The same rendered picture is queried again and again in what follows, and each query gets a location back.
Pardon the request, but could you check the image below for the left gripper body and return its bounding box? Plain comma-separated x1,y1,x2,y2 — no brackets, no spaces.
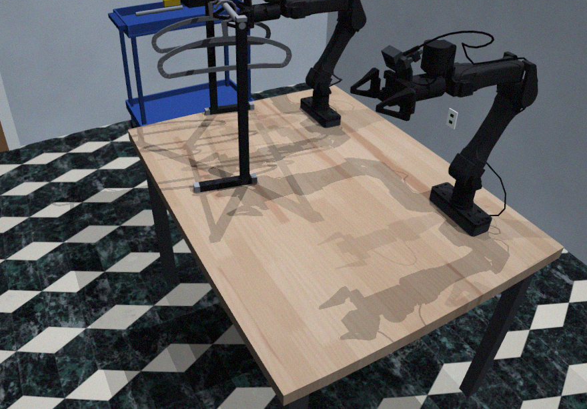
377,49,429,114

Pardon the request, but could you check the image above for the grey clothes hanger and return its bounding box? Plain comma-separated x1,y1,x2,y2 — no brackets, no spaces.
157,0,292,79
151,0,271,53

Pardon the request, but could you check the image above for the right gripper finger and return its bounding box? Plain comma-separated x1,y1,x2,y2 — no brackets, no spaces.
227,9,249,31
213,3,234,20

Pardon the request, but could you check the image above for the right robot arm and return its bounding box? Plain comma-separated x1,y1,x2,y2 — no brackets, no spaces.
262,0,366,122

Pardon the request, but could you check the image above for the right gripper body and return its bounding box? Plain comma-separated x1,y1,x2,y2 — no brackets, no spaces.
237,0,267,29

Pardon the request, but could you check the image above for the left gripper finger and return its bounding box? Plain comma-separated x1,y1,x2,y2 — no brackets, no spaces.
350,68,380,98
376,88,414,121

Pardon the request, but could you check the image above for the black metal hanging rack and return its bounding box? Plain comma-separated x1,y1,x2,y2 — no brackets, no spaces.
193,3,257,193

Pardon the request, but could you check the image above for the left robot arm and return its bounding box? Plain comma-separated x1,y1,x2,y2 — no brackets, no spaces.
381,40,538,228

